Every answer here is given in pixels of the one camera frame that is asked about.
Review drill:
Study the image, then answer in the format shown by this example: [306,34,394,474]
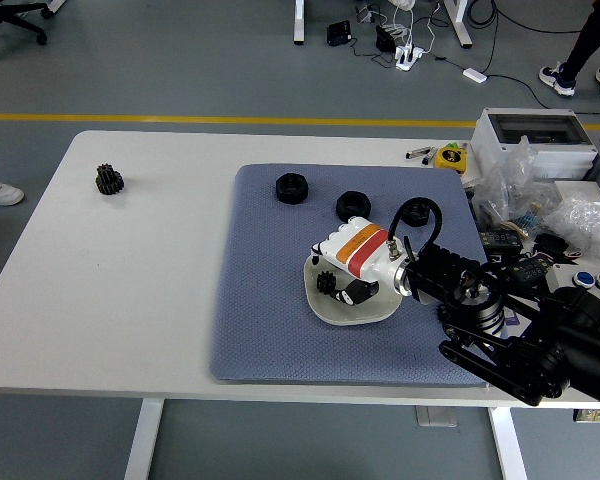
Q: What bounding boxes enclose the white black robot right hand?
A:
[310,215,407,308]

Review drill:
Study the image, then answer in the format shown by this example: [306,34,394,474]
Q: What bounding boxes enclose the black hex nut wide bore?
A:
[335,190,372,224]

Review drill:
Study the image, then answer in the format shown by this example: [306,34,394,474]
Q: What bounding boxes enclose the large black threaded hex nut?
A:
[274,172,309,205]

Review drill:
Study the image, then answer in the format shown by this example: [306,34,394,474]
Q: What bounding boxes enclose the black adapter box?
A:
[326,20,353,47]

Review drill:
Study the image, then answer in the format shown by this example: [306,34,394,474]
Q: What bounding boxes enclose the white button control box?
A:
[549,262,600,321]

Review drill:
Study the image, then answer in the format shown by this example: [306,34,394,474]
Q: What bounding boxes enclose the white cardboard box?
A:
[552,178,600,206]

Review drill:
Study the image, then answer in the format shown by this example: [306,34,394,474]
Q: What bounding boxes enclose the white square plate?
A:
[303,252,404,327]

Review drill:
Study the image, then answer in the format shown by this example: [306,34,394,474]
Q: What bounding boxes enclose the blue-grey textured mat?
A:
[209,163,518,386]

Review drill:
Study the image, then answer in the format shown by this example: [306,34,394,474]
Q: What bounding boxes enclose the yellow tape measure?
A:
[433,142,469,175]

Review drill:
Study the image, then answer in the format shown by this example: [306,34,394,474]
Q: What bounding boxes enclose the black digital display module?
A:
[479,229,524,251]
[508,257,555,285]

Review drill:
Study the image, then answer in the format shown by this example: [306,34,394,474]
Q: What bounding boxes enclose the clear plastic parts bag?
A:
[472,135,561,236]

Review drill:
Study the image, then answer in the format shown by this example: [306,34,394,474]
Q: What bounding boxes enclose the grey under-table socket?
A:
[414,405,459,428]

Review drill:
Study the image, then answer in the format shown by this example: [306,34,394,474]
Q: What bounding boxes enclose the small black component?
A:
[534,232,569,259]

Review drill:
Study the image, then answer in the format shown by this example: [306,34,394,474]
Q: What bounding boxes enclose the white power strip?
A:
[394,44,425,71]

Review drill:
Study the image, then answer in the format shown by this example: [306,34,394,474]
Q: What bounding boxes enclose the black charger block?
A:
[374,24,397,53]

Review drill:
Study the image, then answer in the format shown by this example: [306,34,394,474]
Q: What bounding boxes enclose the bubble wrap bag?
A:
[549,195,600,261]

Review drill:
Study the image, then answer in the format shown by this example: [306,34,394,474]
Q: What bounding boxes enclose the white desk leg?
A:
[293,0,309,46]
[443,0,474,49]

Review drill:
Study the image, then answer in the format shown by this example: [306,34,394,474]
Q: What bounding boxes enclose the white table leg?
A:
[487,405,531,480]
[123,398,165,480]

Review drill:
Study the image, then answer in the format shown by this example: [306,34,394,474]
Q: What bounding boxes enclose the black stepped double gear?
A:
[95,163,125,197]

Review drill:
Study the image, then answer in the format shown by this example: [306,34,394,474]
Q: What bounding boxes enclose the person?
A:
[538,0,600,99]

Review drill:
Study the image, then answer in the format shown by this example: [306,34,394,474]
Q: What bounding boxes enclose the person's white shoe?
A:
[0,173,25,206]

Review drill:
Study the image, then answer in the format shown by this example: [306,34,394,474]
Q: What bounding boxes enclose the black office chair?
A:
[0,0,51,61]

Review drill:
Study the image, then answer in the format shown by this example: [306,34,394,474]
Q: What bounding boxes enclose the grey electrical enclosure box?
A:
[468,107,600,184]

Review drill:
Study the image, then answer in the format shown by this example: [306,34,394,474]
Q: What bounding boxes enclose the black floor cable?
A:
[484,73,554,110]

